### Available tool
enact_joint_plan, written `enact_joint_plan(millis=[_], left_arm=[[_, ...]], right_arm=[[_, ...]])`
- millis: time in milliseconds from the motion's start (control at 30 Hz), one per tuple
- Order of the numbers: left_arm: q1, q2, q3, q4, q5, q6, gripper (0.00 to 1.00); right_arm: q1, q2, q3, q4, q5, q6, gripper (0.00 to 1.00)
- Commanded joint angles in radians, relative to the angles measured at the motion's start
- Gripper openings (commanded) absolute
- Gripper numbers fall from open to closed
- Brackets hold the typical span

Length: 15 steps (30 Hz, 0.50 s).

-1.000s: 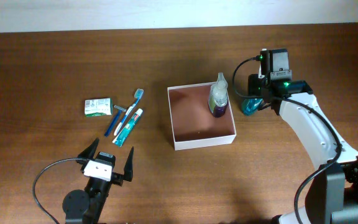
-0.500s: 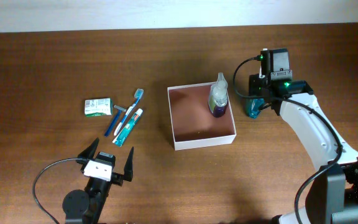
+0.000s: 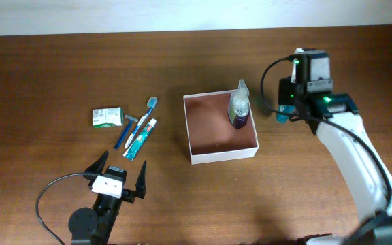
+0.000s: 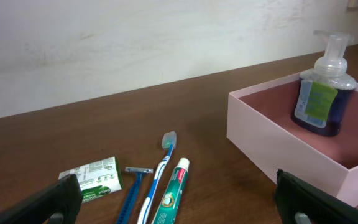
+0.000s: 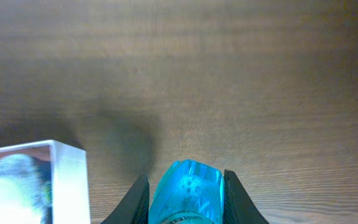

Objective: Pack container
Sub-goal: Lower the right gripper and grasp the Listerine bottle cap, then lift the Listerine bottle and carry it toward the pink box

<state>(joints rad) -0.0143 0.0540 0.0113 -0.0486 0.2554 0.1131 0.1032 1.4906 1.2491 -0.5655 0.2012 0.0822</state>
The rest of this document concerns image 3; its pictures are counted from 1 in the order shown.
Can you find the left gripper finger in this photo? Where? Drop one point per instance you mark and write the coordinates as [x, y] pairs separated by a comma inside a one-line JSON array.
[[140, 185], [98, 165]]

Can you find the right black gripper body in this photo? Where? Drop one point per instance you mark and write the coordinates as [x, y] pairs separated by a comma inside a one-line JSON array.
[[288, 92]]

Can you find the blue mouthwash bottle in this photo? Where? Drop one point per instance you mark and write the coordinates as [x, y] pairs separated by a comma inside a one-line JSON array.
[[282, 114]]

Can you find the teal toothpaste tube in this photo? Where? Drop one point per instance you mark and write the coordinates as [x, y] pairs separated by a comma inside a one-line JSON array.
[[135, 147]]

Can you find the purple hand soap pump bottle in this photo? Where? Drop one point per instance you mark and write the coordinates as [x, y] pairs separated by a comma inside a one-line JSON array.
[[239, 108]]

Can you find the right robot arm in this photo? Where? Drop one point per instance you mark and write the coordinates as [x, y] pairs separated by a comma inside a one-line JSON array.
[[335, 119]]

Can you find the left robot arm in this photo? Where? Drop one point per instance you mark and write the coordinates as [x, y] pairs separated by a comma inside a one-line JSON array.
[[94, 225]]

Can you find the green white soap box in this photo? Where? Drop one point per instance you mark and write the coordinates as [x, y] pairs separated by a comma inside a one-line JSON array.
[[107, 117]]

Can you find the blue disposable razor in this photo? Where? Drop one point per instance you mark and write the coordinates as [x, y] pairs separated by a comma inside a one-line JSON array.
[[125, 131]]

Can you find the blue white toothbrush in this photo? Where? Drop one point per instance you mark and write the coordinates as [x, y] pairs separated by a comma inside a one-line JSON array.
[[151, 105]]

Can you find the white open cardboard box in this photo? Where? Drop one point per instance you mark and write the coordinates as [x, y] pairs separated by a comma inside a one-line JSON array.
[[211, 136]]

